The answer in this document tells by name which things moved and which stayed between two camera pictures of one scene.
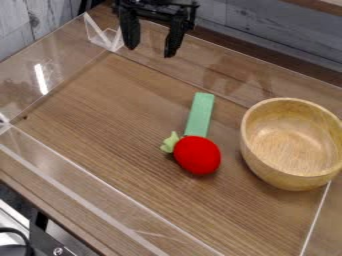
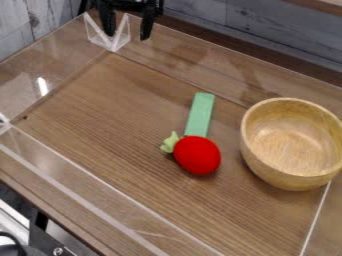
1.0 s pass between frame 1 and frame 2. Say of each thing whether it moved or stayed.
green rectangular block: stayed
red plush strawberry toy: stayed
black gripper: moved
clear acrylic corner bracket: stayed
